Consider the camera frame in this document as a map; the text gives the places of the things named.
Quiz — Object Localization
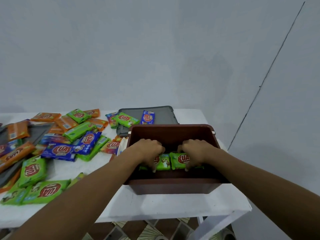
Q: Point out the person's left hand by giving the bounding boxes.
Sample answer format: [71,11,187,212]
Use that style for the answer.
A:
[129,139,166,173]

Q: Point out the person's right hand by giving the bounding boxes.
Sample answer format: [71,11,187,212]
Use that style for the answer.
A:
[177,139,217,172]

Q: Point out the green snack packet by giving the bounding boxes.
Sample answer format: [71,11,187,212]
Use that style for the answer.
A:
[139,153,171,172]
[170,152,204,170]
[112,112,140,128]

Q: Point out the person's left forearm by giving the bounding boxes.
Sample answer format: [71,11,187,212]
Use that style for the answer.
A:
[7,147,140,240]

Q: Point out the person's right forearm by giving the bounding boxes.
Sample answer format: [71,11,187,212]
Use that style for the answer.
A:
[207,147,320,240]

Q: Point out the brown plastic storage box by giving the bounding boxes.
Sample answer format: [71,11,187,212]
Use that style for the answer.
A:
[123,124,231,195]

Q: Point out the white plastic piece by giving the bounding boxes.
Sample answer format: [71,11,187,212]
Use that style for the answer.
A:
[117,137,129,157]

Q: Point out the blue snack packet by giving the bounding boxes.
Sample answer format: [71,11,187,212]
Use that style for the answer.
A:
[140,110,156,125]

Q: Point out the multicoloured snack packet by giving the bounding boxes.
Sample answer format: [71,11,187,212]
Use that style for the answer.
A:
[105,112,119,129]

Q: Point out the white table leg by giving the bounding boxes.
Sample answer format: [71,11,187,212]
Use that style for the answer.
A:
[192,210,252,240]

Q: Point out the pile of mixed snack packets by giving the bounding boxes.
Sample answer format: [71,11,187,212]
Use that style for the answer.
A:
[0,108,125,206]

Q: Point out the dark grey plastic lid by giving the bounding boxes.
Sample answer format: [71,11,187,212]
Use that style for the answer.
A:
[0,122,55,188]

